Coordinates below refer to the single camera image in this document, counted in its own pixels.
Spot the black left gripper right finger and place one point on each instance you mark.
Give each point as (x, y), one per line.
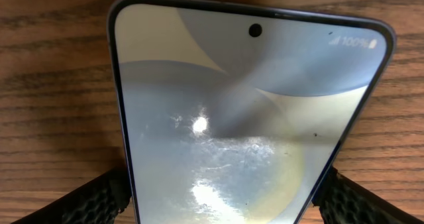
(342, 201)

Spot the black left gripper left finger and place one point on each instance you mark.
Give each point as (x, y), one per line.
(96, 202)

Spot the blue Galaxy smartphone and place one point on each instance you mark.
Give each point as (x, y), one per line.
(233, 113)

